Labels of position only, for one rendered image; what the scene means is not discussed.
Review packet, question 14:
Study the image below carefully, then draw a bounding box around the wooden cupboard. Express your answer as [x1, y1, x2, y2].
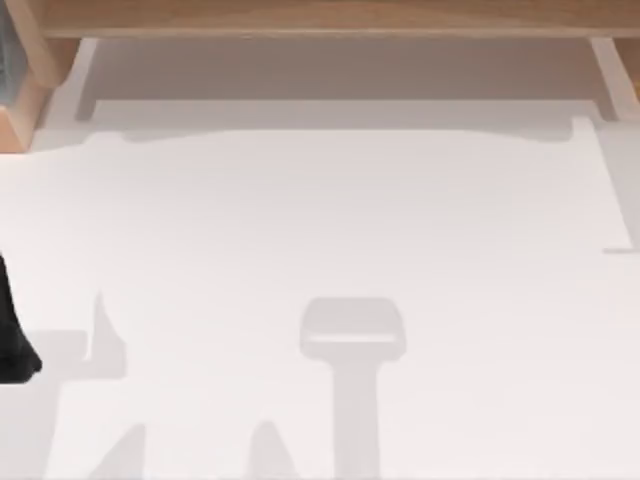
[41, 0, 640, 109]

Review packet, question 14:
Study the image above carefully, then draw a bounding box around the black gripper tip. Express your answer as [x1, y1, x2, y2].
[0, 253, 44, 387]

